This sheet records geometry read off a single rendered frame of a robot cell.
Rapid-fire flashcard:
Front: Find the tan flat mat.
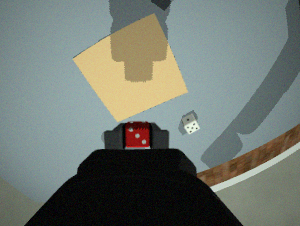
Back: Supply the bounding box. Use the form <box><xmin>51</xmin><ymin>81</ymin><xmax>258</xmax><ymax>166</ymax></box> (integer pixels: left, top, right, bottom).
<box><xmin>73</xmin><ymin>13</ymin><xmax>188</xmax><ymax>122</ymax></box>

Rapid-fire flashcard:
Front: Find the red die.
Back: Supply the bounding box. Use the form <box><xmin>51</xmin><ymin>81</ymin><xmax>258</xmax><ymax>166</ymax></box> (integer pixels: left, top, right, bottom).
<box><xmin>125</xmin><ymin>121</ymin><xmax>150</xmax><ymax>147</ymax></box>

